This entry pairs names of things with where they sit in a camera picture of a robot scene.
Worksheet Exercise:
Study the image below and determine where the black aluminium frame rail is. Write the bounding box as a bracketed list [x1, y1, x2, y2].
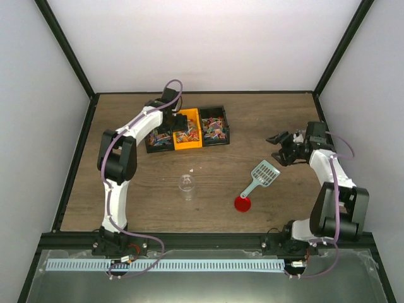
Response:
[37, 232, 373, 252]

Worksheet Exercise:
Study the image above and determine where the clear plastic jar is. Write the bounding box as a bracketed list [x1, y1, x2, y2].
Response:
[178, 174, 196, 201]

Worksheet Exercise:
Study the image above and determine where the light blue slotted scoop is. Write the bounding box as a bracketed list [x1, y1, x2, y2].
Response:
[240, 160, 280, 198]

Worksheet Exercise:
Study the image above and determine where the orange candy bin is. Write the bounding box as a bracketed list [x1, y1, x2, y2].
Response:
[173, 108, 203, 151]

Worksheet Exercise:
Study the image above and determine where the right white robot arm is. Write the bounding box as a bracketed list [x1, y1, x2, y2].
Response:
[267, 121, 369, 254]

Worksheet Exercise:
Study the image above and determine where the red jar lid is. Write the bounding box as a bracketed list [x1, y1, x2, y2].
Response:
[234, 196, 251, 213]

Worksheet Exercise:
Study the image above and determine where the light blue slotted cable duct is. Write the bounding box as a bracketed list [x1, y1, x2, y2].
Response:
[45, 259, 285, 273]

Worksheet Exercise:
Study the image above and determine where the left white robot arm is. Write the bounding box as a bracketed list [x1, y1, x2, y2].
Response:
[97, 97, 187, 255]

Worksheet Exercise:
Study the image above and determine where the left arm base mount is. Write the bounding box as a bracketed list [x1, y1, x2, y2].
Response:
[92, 227, 149, 257]

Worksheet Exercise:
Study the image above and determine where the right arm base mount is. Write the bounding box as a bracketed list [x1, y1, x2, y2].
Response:
[260, 222, 311, 256]

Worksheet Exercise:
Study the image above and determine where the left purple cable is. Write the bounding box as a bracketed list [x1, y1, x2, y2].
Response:
[100, 79, 184, 280]

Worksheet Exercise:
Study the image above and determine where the black candy bin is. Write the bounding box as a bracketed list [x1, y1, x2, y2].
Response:
[145, 126, 174, 153]
[198, 105, 230, 147]

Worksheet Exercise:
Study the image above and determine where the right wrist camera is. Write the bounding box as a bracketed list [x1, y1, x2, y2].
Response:
[293, 129, 306, 143]

